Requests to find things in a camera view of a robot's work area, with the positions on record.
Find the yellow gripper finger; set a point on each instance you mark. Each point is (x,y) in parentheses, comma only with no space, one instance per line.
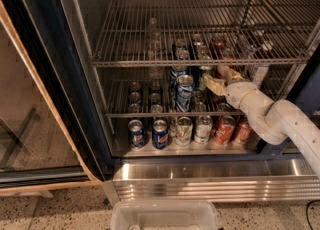
(229,74)
(217,86)

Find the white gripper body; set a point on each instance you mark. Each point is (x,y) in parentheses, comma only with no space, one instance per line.
(237,92)

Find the green soda can shelf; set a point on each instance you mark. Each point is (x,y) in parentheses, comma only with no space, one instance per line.
(201,70)

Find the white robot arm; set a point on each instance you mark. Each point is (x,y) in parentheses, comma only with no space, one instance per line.
(273,121)

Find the white blue can middle shelf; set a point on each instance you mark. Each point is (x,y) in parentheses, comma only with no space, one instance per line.
(257,74)

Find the front blue Pepsi can middle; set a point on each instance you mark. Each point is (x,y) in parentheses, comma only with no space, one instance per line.
(184,90)

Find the blue pepsi can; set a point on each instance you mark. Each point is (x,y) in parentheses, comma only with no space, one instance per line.
(160,134)
(175,72)
(136,133)
(184,90)

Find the left red can bottom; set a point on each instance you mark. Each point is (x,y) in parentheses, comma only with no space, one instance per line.
(225,128)

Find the red can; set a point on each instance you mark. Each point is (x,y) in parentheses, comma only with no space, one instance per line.
(243,131)
(225,128)

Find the right red can bottom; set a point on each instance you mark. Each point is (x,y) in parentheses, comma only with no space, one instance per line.
(243,131)

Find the rear blue Pepsi can middle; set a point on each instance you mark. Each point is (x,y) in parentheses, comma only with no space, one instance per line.
(175,72)

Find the left green white can bottom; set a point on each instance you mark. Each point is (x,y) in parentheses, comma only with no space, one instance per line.
(183,131)

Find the right blue Pepsi can bottom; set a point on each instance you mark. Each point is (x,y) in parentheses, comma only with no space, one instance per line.
(160,134)

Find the stainless steel fridge base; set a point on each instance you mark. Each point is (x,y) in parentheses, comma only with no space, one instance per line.
(218,182)

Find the left blue Pepsi can bottom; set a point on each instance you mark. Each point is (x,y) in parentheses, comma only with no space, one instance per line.
(136,133)

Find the glass fridge door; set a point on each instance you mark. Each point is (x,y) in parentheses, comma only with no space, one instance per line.
(51,136)

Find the clear plastic bottle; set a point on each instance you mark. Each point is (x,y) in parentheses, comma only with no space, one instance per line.
(155,50)

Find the clear plastic bin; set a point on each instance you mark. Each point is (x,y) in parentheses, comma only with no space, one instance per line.
(164,215)

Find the middle wire fridge shelf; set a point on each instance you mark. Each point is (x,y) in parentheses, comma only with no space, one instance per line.
(132,93)

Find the wire fridge shelf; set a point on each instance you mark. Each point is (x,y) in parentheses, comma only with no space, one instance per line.
(132,93)
(236,32)

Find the upper wire fridge shelf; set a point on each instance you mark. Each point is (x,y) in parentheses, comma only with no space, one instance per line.
(236,32)

